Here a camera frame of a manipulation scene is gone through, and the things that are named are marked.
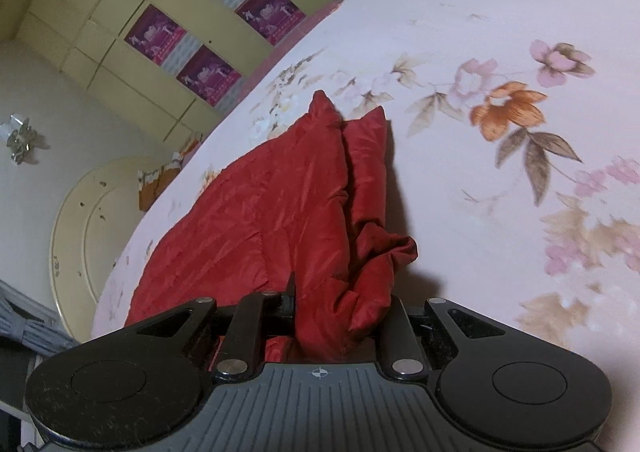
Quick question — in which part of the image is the red padded jacket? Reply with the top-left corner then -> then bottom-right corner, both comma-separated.
127,92 -> 418,362

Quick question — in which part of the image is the grey striped fabric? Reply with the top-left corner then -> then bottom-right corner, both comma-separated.
1,282 -> 79,358

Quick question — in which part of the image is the cream wooden headboard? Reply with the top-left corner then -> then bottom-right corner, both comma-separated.
50,156 -> 160,342

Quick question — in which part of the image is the orange brown cloth pile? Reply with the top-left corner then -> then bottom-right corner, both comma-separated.
137,167 -> 178,212

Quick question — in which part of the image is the white floral bed cover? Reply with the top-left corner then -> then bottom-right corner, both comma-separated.
92,0 -> 639,383

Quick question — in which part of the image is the purple poster lower left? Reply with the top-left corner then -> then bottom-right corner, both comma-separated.
177,45 -> 241,106

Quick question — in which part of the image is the purple poster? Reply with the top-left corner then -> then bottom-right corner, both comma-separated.
177,45 -> 241,106
125,5 -> 186,66
235,0 -> 306,46

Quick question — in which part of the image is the purple poster upper left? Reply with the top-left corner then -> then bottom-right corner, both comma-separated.
125,5 -> 186,66

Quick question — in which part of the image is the cream yellow wardrobe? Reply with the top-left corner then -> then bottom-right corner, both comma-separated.
1,0 -> 338,144

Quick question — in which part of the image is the purple poster lower right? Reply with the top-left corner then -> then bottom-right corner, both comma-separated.
235,0 -> 306,46

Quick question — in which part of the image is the silver wall lamp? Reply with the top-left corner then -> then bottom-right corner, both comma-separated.
1,114 -> 38,165

